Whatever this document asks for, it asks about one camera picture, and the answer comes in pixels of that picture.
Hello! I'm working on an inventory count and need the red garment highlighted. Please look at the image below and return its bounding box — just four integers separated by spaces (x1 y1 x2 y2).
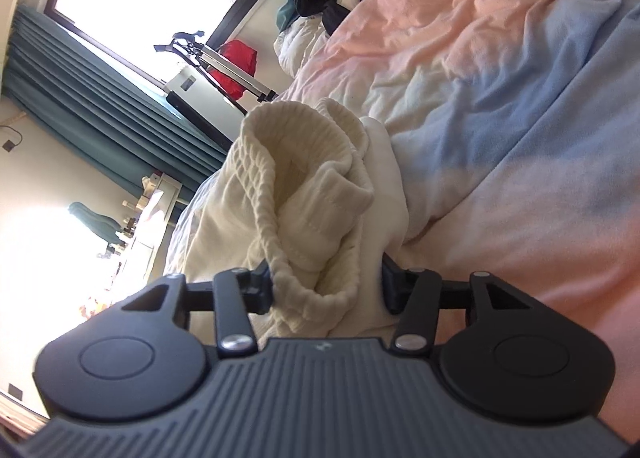
207 40 259 99

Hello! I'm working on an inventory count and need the wall charger with cable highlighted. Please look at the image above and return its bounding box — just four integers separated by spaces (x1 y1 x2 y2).
0 124 23 154

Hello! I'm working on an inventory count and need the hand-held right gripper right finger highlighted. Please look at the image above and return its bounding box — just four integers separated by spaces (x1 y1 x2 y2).
381 253 533 354

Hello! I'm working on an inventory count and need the cream knitted garment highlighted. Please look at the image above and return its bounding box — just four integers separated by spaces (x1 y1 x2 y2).
177 98 412 339

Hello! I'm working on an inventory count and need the pastel bed blanket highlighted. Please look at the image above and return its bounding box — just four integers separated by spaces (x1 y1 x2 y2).
164 0 640 444

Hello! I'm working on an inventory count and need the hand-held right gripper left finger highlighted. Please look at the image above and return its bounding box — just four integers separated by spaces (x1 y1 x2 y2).
120 261 276 356

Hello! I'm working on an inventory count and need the teal curtain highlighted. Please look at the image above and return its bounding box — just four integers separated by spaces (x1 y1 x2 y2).
0 6 232 199

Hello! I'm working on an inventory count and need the teal cloth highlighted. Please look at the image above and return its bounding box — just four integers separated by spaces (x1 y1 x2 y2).
276 0 301 33

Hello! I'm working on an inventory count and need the garment steamer stand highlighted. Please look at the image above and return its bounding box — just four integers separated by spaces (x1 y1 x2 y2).
154 30 279 113

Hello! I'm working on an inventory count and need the white vanity desk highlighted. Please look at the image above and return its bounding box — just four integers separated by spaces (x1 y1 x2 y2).
102 173 183 284

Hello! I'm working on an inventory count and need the black garment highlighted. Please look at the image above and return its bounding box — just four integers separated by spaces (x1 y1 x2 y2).
294 0 352 33

